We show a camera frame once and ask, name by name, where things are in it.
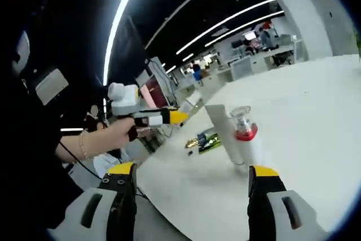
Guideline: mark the white background office chair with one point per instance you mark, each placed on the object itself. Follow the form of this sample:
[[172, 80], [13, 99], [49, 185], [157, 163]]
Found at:
[[241, 69]]

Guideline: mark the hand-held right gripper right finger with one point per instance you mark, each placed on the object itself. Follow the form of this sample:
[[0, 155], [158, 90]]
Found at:
[[262, 210]]

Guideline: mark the person's left hand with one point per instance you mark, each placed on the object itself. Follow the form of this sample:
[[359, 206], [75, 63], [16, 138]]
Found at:
[[112, 136]]

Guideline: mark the tall white skincare tube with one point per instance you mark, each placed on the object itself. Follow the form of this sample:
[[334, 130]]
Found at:
[[225, 136]]

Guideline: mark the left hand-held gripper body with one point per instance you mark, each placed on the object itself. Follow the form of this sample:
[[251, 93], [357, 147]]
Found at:
[[124, 100]]

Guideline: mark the long ceiling light strip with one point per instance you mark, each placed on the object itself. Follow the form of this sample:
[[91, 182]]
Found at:
[[110, 43]]

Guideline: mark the short ceiling light strip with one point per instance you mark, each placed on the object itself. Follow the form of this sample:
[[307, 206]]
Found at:
[[72, 129]]

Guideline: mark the white red-collared pump bottle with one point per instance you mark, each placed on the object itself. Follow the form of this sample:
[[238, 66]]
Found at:
[[249, 150]]

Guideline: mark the monitor with red screen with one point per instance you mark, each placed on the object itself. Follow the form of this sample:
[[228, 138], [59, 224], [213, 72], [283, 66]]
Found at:
[[153, 91]]

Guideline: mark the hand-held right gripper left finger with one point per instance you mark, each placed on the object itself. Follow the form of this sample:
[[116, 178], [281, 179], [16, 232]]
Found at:
[[118, 210]]

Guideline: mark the person's dark clothing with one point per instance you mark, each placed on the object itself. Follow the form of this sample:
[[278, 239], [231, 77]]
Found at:
[[34, 181]]

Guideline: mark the gold foil skincare sachet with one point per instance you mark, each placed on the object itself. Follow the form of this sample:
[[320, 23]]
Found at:
[[191, 142]]

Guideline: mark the green silver skincare sachet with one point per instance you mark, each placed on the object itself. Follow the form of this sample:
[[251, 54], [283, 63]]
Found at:
[[208, 143]]

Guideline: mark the ceiling air conditioner panel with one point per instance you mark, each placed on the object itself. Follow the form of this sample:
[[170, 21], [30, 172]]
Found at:
[[52, 85]]

